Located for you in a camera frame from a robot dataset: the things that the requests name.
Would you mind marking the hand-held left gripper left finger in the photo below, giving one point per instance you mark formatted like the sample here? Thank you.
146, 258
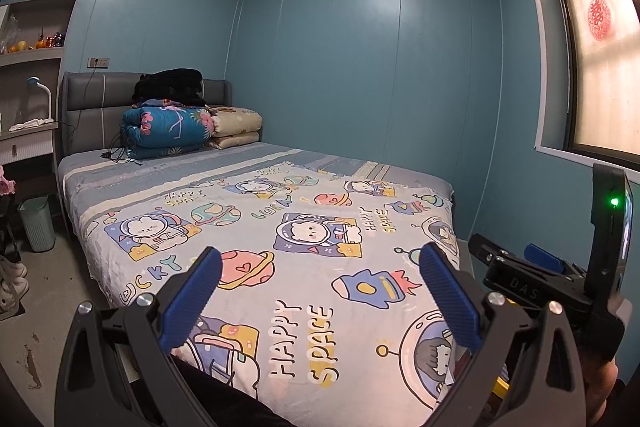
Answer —
192, 302

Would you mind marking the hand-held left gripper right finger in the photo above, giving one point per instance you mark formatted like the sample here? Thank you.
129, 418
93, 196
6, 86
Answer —
450, 297

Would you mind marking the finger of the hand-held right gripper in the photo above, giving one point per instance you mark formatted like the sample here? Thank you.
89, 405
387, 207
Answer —
545, 258
487, 251

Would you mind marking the person's right hand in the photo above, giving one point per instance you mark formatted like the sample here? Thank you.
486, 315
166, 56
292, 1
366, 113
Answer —
600, 382

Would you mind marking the yellow plastic object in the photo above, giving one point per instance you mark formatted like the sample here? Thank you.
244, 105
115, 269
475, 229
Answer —
501, 389

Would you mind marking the cartoon printed blanket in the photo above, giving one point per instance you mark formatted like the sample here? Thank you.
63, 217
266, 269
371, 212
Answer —
300, 297

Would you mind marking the green plastic waste bin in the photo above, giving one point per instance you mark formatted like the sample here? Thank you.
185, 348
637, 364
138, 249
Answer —
37, 224

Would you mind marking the blue floral folded quilt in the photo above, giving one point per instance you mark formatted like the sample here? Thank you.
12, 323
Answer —
165, 129

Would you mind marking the window with frosted glass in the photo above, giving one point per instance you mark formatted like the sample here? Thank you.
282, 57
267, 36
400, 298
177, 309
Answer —
600, 82

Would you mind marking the white shoe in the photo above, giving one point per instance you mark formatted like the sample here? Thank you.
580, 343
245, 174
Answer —
14, 294
12, 268

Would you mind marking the beige folded quilt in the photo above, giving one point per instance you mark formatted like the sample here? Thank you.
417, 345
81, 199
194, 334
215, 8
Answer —
235, 127

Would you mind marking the black clothing pile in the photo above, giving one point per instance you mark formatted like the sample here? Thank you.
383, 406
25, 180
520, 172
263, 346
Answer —
170, 87

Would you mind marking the grey padded bed headboard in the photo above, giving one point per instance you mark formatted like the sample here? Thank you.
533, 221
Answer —
87, 107

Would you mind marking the pink cloth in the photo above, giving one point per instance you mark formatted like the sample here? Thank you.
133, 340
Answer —
6, 181

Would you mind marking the white desk shelf unit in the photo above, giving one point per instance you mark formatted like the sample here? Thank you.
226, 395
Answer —
30, 147

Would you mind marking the red paper window decoration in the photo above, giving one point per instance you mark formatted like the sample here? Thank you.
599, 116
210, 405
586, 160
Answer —
601, 18

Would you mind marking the white cloth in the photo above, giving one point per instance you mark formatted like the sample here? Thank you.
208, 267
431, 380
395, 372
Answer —
27, 125

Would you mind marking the white desk lamp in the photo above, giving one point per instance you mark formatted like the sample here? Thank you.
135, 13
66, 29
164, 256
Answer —
42, 89

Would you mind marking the small dark figurines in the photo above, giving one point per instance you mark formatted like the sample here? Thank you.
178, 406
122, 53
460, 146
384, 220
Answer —
50, 40

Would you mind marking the oranges on shelf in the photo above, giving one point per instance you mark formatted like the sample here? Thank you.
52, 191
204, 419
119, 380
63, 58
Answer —
16, 47

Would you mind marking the clear plastic bag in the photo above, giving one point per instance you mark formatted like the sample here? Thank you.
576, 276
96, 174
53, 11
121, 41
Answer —
9, 34

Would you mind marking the wall power outlet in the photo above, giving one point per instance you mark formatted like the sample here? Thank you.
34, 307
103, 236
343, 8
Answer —
98, 62

